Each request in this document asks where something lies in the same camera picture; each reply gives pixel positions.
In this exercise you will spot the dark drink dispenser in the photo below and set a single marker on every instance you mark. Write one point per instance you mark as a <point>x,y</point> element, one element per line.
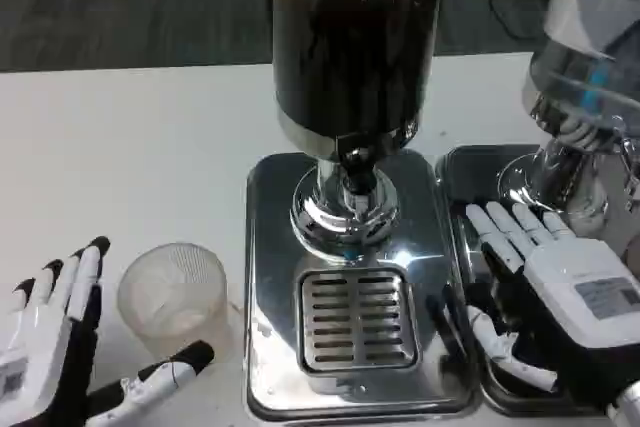
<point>350,47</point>

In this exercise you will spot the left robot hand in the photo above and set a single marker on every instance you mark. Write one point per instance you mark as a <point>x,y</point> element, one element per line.
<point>40,347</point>

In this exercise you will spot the clear ribbed glass cup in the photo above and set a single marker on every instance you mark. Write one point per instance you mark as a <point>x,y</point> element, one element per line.
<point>172,297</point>

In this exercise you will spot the steel drip tray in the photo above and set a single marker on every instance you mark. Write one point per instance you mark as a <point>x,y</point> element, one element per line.
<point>270,297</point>
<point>462,182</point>

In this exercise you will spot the black dispenser tap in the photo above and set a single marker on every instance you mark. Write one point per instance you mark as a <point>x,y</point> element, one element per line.
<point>354,162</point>

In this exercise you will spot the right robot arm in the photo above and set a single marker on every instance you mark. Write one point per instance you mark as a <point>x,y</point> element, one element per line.
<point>629,407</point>

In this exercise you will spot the slotted steel tray grid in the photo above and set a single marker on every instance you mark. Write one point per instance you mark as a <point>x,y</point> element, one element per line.
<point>357,322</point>

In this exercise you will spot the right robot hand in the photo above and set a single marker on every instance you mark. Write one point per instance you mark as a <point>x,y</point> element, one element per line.
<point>565,287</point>

